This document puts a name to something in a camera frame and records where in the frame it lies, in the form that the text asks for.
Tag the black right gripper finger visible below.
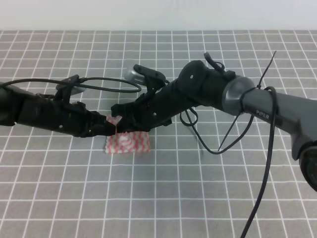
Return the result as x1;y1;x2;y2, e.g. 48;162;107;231
111;104;128;117
116;123;149;133

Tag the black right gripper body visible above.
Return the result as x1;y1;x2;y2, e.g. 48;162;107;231
119;83;188;131

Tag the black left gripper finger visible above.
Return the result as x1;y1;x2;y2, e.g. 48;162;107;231
90;111;107;124
86;123;116;136

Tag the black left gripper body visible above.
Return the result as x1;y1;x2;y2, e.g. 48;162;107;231
16;97;99;138

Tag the pink white wavy striped towel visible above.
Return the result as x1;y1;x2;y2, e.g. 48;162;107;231
103;115;151;155

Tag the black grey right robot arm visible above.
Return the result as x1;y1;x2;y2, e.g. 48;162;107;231
111;54;317;188

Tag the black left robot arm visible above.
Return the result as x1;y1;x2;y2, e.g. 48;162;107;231
0;86;116;138

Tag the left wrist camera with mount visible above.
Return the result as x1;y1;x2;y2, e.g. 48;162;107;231
53;75;85;103

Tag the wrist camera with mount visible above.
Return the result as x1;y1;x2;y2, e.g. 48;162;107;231
53;75;85;103
124;64;168;93

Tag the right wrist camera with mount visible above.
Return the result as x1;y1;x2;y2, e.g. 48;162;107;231
124;64;168;93

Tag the black right camera cable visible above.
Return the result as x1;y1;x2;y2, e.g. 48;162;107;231
179;86;279;238

